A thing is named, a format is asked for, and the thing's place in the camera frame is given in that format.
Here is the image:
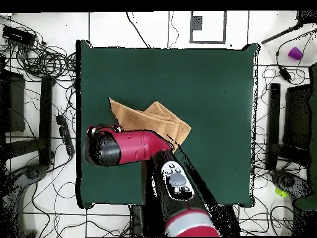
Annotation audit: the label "tan terry towel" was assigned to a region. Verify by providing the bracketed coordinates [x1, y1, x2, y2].
[109, 98, 192, 152]

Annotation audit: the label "black flat box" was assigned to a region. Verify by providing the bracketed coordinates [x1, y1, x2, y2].
[0, 70, 26, 133]
[282, 84, 313, 149]

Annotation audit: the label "black power strip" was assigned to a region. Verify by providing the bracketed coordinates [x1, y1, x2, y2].
[55, 114, 76, 156]

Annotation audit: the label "black stand bar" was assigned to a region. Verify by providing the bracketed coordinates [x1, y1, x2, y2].
[266, 82, 310, 171]
[4, 74, 54, 167]

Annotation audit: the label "dark green table cloth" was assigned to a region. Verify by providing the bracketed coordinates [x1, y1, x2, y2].
[75, 39, 259, 209]

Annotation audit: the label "black electronics box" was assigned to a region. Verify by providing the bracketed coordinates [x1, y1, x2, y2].
[1, 24, 37, 48]

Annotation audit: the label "dark grey square plate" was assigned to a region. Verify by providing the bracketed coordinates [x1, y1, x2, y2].
[190, 15, 203, 31]

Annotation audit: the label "lime green object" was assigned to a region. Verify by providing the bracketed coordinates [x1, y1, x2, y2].
[274, 187, 290, 199]

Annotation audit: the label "black power adapter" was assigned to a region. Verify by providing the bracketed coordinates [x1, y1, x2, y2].
[278, 65, 293, 84]

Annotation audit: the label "black tripod rod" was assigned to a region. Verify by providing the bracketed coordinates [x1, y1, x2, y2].
[261, 10, 317, 45]

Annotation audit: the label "purple cup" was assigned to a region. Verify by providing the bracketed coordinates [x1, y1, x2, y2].
[287, 46, 304, 61]

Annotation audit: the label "dark green hanging cloth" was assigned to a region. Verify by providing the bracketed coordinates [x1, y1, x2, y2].
[294, 63, 317, 211]

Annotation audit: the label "tangled black cables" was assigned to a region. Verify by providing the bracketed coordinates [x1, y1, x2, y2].
[0, 14, 77, 82]

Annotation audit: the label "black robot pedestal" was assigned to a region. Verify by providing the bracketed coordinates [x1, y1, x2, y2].
[130, 205, 145, 237]

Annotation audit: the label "grey square frame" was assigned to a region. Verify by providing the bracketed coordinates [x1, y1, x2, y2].
[189, 11, 227, 45]

